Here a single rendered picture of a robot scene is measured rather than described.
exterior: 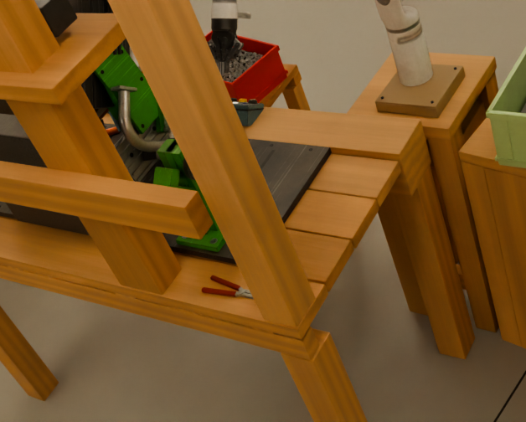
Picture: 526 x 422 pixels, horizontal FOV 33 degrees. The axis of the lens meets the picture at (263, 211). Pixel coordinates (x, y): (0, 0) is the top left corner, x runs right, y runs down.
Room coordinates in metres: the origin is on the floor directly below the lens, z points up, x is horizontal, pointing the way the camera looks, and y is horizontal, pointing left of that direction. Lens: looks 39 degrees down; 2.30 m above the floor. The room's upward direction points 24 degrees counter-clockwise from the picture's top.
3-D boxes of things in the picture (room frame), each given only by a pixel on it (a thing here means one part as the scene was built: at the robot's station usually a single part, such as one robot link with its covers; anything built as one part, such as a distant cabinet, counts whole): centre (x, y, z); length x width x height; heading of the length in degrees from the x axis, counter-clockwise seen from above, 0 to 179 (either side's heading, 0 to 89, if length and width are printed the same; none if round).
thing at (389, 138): (2.31, 0.11, 0.82); 1.50 x 0.14 x 0.15; 44
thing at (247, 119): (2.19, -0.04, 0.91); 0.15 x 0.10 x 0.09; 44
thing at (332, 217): (2.12, 0.31, 0.44); 1.49 x 0.70 x 0.88; 44
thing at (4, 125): (2.10, 0.48, 1.07); 0.30 x 0.18 x 0.34; 44
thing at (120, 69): (2.11, 0.21, 1.17); 0.13 x 0.12 x 0.20; 44
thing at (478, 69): (2.03, -0.54, 0.83); 0.32 x 0.32 x 0.04; 42
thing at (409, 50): (2.03, -0.54, 0.97); 0.09 x 0.09 x 0.17; 48
